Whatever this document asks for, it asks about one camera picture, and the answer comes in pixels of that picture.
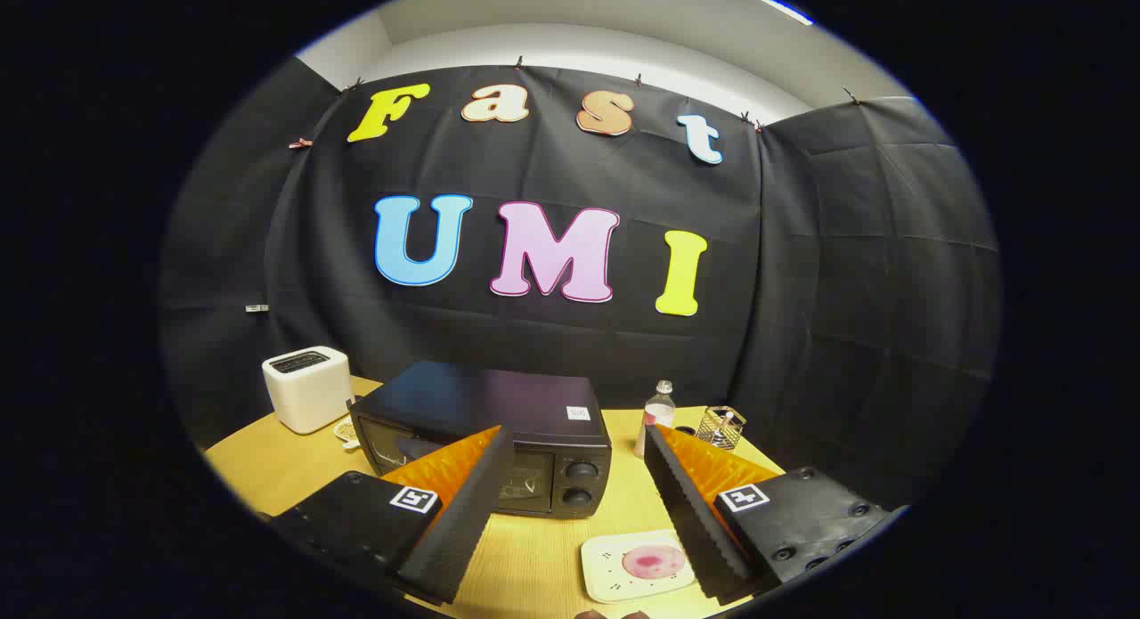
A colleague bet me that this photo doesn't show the white slot toaster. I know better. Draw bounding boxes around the white slot toaster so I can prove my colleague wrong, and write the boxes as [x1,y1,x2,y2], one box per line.
[262,346,355,436]

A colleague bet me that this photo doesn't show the clear plastic bottle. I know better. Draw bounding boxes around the clear plastic bottle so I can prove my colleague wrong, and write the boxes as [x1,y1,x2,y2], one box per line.
[634,380,678,460]

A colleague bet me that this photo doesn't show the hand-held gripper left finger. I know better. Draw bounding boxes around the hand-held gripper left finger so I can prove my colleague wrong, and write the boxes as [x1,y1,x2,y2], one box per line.
[267,425,516,605]

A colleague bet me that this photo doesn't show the metal wire holder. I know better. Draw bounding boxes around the metal wire holder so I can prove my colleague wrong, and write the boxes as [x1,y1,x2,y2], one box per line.
[696,405,747,452]

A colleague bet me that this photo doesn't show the black backdrop cloth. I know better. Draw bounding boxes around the black backdrop cloth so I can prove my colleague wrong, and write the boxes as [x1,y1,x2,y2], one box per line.
[159,56,1003,513]

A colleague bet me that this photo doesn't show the white square plate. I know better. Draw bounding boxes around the white square plate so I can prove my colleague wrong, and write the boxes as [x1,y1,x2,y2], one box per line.
[581,530,697,604]

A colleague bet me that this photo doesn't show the pink ham slice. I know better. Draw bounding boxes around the pink ham slice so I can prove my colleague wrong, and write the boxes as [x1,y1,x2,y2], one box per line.
[622,544,688,581]

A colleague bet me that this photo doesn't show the black toaster oven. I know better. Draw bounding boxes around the black toaster oven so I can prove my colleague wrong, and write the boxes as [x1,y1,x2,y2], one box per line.
[347,361,614,519]

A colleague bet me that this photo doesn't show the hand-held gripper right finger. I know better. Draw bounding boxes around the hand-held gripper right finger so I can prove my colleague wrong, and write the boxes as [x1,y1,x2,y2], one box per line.
[643,423,894,602]

